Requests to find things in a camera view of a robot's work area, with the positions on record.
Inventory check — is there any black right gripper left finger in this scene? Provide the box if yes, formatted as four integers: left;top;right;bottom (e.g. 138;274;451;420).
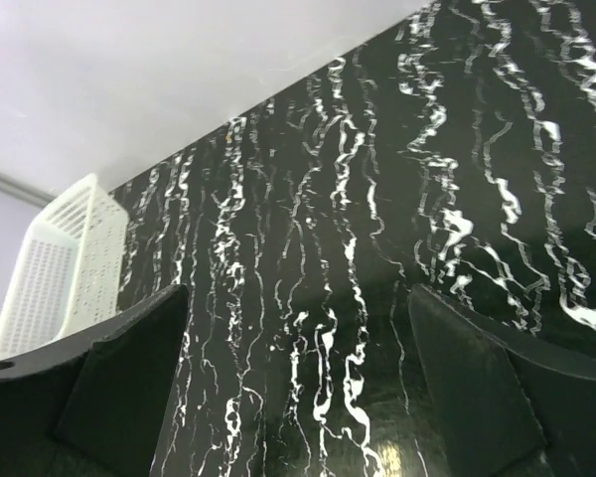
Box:
0;285;188;476

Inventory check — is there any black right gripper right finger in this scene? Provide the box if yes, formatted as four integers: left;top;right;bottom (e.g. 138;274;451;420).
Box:
408;284;596;476

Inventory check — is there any white perforated plastic basket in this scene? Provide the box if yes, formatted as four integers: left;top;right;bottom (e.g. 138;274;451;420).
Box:
0;174;129;361

